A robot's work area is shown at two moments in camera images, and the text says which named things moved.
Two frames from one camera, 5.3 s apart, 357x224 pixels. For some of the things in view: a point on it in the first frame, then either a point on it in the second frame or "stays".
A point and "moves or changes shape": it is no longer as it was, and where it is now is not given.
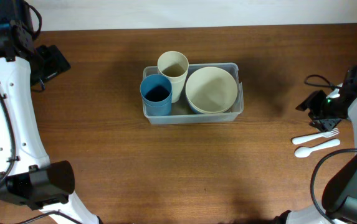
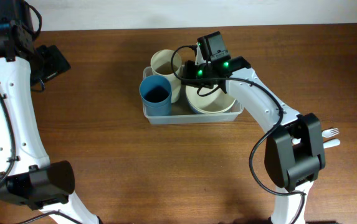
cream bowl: (211, 103) stays
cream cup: (174, 65) moves or changes shape
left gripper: (58, 62) stays
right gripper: (311, 102) to (187, 78)
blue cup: (157, 104) stays
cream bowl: (212, 89) stays
